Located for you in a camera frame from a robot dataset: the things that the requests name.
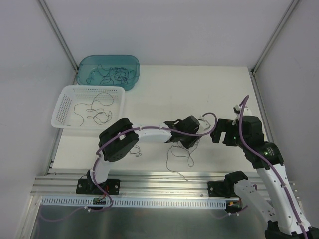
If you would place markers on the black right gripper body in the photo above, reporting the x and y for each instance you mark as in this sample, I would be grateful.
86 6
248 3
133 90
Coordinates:
220 132

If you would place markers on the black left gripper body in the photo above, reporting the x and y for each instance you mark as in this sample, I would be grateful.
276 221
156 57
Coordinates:
190 140

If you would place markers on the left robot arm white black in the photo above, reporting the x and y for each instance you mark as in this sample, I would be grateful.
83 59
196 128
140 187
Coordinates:
117 141

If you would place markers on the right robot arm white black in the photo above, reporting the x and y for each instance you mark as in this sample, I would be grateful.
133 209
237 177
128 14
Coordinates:
282 215

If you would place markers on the teal translucent plastic tub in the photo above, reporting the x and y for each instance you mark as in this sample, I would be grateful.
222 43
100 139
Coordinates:
109 70

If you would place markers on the white perforated plastic basket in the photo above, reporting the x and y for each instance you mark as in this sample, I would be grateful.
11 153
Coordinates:
88 107

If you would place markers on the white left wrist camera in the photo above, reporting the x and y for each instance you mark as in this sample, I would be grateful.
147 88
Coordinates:
204 125

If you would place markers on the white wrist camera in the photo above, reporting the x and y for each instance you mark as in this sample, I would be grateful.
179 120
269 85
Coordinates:
204 125
238 109

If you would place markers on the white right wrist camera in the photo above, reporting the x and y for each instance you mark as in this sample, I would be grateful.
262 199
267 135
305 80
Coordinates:
238 109

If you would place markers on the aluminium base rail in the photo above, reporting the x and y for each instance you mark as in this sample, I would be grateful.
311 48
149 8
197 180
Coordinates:
138 184

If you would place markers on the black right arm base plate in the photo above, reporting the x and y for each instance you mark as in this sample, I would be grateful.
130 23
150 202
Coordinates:
220 189

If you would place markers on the right aluminium frame post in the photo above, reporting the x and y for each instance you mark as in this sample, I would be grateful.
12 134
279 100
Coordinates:
275 34

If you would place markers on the aluminium frame post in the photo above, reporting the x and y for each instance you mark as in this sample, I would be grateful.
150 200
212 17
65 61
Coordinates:
275 34
57 32

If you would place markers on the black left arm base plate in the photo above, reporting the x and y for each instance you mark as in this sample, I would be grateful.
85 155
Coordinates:
86 187

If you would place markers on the white slotted cable duct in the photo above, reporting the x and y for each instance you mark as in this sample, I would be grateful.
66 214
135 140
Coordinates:
135 202

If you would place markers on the left aluminium frame post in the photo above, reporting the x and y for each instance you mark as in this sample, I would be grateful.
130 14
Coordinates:
57 32

